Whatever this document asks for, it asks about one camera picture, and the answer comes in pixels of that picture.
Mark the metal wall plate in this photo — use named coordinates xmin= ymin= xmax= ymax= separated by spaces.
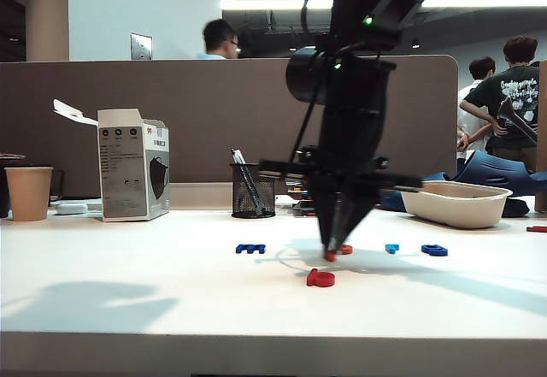
xmin=129 ymin=32 xmax=155 ymax=62

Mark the white earbuds case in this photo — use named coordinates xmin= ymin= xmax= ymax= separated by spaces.
xmin=55 ymin=201 xmax=90 ymax=216

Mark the beige oval paper bowl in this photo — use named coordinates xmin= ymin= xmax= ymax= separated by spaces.
xmin=398 ymin=180 xmax=515 ymax=230

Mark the person in white shirt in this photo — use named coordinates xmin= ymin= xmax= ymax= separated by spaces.
xmin=456 ymin=56 xmax=497 ymax=171

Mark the man with glasses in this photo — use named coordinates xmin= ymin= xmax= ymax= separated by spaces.
xmin=195 ymin=18 xmax=243 ymax=61

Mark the red letter b magnet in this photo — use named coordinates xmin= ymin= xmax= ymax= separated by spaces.
xmin=305 ymin=268 xmax=337 ymax=289

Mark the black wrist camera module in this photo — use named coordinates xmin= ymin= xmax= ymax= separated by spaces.
xmin=294 ymin=145 xmax=321 ymax=165

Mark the long ceiling light strip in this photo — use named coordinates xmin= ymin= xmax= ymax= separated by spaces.
xmin=219 ymin=0 xmax=547 ymax=11

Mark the grey face mask box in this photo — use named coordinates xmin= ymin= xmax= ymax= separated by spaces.
xmin=52 ymin=98 xmax=172 ymax=223

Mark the black mesh pen holder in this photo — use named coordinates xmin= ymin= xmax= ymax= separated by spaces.
xmin=230 ymin=162 xmax=278 ymax=220

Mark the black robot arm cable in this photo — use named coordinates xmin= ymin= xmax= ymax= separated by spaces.
xmin=290 ymin=0 xmax=341 ymax=164

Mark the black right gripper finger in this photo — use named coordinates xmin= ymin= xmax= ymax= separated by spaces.
xmin=335 ymin=188 xmax=382 ymax=250
xmin=309 ymin=179 xmax=344 ymax=252

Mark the person in dark green shirt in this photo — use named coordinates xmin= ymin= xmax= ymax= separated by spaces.
xmin=460 ymin=34 xmax=542 ymax=174

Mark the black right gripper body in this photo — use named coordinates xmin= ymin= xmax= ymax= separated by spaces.
xmin=258 ymin=105 xmax=424 ymax=202

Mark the brown paper cup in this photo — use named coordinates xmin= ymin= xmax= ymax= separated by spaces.
xmin=3 ymin=166 xmax=55 ymax=222

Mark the pen with clear cap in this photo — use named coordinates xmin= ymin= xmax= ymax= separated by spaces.
xmin=230 ymin=148 xmax=260 ymax=215

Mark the blue letter g magnet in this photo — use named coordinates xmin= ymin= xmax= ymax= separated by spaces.
xmin=420 ymin=243 xmax=450 ymax=257

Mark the brown desk partition panel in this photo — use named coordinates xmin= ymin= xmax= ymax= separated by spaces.
xmin=0 ymin=54 xmax=460 ymax=201

